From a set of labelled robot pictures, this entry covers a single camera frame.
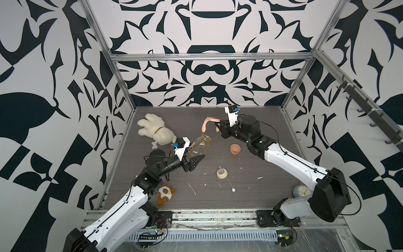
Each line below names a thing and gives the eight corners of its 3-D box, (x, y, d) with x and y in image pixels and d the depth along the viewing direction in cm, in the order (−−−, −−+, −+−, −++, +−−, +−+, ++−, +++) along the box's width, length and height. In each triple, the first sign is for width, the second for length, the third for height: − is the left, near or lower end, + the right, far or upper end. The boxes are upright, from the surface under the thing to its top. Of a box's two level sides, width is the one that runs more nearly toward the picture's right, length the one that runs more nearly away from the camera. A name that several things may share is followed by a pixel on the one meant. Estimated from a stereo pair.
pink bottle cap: (230, 155, 97) (231, 150, 93) (229, 148, 100) (230, 143, 96) (239, 155, 97) (241, 150, 93) (238, 148, 100) (239, 143, 96)
